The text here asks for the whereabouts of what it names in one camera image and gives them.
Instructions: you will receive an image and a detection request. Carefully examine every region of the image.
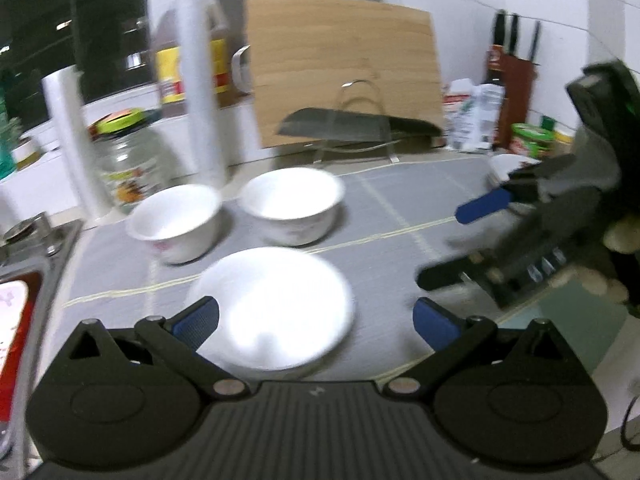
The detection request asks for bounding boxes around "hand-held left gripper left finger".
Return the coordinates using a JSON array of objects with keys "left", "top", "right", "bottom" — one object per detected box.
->
[{"left": 65, "top": 296, "right": 249, "bottom": 402}]

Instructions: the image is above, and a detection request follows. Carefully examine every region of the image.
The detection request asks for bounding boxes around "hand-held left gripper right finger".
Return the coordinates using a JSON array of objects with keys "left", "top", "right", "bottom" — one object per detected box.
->
[{"left": 382, "top": 297, "right": 583, "bottom": 397}]

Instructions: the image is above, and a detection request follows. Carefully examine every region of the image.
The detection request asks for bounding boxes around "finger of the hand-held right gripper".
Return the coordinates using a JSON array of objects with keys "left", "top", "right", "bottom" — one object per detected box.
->
[
  {"left": 416, "top": 242, "right": 503, "bottom": 292},
  {"left": 455, "top": 155, "right": 581, "bottom": 224}
]

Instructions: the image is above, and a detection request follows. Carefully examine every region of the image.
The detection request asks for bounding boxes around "white fruit print plate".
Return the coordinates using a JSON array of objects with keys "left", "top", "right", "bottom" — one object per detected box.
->
[{"left": 487, "top": 154, "right": 543, "bottom": 186}]

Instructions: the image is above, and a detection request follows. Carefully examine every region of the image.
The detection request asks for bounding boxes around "white ceramic bowl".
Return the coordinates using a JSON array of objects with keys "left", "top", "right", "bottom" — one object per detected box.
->
[
  {"left": 125, "top": 184, "right": 223, "bottom": 266},
  {"left": 187, "top": 246, "right": 358, "bottom": 378}
]

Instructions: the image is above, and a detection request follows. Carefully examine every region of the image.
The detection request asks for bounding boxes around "white floral bowl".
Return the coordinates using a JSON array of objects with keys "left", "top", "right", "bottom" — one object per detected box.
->
[{"left": 237, "top": 167, "right": 347, "bottom": 247}]

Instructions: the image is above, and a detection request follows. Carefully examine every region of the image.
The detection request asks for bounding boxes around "person's right hand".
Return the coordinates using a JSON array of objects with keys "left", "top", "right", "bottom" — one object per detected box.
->
[{"left": 575, "top": 211, "right": 640, "bottom": 307}]

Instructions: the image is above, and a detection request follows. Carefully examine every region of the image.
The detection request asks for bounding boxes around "grey checked mat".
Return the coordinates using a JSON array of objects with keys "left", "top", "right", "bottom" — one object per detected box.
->
[{"left": 60, "top": 152, "right": 631, "bottom": 386}]

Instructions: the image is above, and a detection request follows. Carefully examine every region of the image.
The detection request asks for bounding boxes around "green lid jar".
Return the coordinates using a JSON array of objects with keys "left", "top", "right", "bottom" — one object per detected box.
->
[{"left": 510, "top": 122, "right": 557, "bottom": 161}]

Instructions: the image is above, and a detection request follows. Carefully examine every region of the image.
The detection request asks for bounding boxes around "clear printed plastic bag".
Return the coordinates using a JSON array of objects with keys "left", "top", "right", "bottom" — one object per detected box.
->
[{"left": 447, "top": 84, "right": 506, "bottom": 153}]

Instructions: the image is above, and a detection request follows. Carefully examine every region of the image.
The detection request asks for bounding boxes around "red white plastic packet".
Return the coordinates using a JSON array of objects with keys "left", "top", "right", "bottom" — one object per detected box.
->
[{"left": 442, "top": 79, "right": 481, "bottom": 148}]

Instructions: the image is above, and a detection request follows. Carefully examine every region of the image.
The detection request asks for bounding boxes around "brown knife block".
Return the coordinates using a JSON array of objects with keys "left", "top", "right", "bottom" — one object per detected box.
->
[{"left": 500, "top": 55, "right": 538, "bottom": 148}]

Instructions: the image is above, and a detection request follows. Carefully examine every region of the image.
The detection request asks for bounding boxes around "dark sauce bottle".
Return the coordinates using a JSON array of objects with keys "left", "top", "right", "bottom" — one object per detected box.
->
[{"left": 484, "top": 10, "right": 507, "bottom": 153}]

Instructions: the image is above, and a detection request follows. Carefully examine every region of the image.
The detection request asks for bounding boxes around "glass jar yellow lid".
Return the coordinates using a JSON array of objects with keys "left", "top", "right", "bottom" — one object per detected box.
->
[{"left": 89, "top": 109, "right": 173, "bottom": 211}]

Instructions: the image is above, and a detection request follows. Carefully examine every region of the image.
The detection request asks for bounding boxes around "red and pink basin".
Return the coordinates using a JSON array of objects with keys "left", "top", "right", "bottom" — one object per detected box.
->
[{"left": 0, "top": 270, "right": 43, "bottom": 453}]

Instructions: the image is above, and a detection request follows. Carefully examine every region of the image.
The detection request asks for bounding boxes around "metal sink drain plug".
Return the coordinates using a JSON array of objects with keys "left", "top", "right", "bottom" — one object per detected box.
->
[{"left": 2, "top": 212, "right": 51, "bottom": 243}]

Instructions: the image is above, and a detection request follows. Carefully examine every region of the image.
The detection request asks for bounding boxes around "short white wrap roll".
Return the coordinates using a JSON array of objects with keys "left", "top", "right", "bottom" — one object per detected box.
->
[{"left": 42, "top": 65, "right": 113, "bottom": 223}]

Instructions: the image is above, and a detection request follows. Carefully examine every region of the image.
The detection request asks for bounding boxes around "wooden cutting board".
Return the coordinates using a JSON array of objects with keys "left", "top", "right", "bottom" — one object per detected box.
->
[{"left": 243, "top": 0, "right": 445, "bottom": 150}]

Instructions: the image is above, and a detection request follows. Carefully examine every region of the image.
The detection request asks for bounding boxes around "tall white wrap roll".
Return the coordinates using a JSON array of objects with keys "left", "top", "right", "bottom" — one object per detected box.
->
[{"left": 176, "top": 0, "right": 228, "bottom": 186}]

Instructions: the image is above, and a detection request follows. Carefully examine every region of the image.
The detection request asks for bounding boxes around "oil bottle yellow label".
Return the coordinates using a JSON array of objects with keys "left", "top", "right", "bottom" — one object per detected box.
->
[{"left": 152, "top": 0, "right": 231, "bottom": 108}]

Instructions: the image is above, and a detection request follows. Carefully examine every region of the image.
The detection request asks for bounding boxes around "green dish soap bottle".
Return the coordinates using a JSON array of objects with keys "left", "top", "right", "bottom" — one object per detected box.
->
[{"left": 0, "top": 67, "right": 23, "bottom": 183}]

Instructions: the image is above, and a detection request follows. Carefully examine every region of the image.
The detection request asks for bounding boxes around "metal wire knife rack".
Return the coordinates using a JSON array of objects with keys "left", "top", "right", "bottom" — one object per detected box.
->
[{"left": 312, "top": 79, "right": 401, "bottom": 165}]

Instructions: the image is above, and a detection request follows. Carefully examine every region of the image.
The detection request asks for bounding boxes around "black handled knife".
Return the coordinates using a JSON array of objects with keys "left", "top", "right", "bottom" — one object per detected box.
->
[
  {"left": 527, "top": 20, "right": 542, "bottom": 63},
  {"left": 506, "top": 14, "right": 521, "bottom": 58}
]

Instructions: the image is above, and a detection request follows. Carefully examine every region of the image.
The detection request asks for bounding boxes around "black handled cleaver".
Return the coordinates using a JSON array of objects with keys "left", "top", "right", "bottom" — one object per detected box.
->
[{"left": 277, "top": 107, "right": 443, "bottom": 143}]

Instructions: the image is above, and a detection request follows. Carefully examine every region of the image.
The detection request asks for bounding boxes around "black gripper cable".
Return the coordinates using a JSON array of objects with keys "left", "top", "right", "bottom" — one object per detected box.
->
[{"left": 620, "top": 395, "right": 640, "bottom": 453}]

